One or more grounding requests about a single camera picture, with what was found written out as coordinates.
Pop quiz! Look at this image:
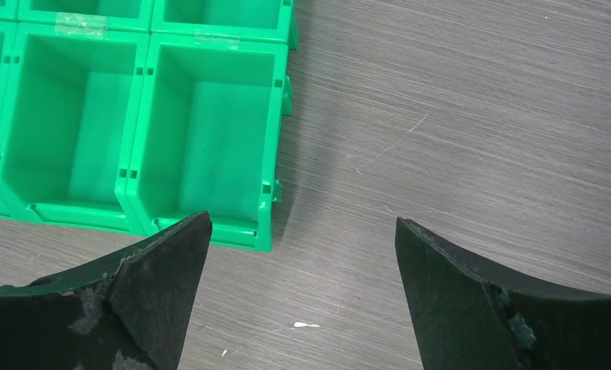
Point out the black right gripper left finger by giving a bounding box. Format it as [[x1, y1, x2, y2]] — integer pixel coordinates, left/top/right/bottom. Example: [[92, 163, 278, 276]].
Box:
[[0, 212, 213, 369]]

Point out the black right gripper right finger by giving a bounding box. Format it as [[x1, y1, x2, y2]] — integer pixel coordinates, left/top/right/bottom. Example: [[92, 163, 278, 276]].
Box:
[[395, 217, 611, 369]]

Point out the green plastic bin tray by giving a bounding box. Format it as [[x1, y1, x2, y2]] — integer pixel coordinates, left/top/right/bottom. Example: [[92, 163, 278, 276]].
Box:
[[0, 1, 299, 252]]

